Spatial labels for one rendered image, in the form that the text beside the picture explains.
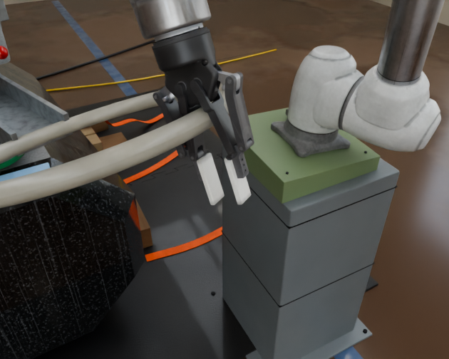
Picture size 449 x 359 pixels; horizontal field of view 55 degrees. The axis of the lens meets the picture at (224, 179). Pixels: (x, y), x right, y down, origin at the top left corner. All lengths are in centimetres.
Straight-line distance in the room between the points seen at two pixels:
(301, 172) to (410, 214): 144
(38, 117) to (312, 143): 72
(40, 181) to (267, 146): 85
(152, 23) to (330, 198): 83
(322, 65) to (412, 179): 175
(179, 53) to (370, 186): 90
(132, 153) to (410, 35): 71
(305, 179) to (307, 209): 8
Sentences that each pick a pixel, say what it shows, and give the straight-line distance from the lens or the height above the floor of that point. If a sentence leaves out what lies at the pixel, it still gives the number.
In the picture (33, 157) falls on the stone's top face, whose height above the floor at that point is 83.
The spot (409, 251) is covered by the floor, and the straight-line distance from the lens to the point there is 235.
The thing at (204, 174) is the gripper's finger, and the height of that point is 119.
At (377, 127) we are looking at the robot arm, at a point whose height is 101.
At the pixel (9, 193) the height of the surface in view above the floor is 125.
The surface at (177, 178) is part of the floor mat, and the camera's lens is 261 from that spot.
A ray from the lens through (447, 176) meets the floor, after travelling 296.
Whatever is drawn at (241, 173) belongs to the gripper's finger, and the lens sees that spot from 58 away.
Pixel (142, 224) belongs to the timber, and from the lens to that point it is 214.
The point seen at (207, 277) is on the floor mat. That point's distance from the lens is 203.
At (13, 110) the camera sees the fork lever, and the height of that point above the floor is 108.
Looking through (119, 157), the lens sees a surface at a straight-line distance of 51.
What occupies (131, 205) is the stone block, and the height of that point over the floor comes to 57.
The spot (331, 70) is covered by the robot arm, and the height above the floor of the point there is 111.
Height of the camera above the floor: 155
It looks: 36 degrees down
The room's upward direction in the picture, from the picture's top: straight up
